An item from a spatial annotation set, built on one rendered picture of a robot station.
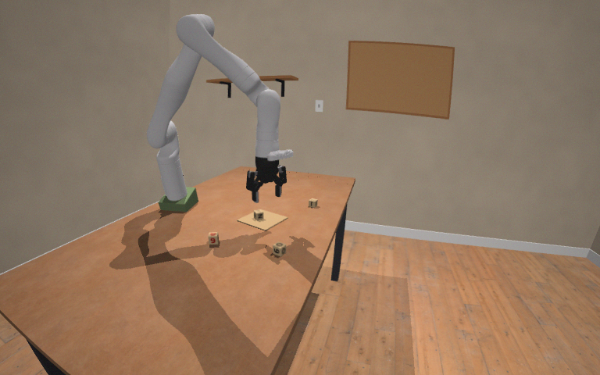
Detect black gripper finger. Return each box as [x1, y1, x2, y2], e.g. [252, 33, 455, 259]
[271, 165, 287, 197]
[246, 171, 269, 203]

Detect tan flat mat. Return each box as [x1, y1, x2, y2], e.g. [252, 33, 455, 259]
[237, 209, 288, 231]

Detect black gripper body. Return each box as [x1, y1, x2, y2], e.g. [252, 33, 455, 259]
[255, 157, 279, 184]

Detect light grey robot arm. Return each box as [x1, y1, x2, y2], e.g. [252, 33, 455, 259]
[147, 14, 293, 201]

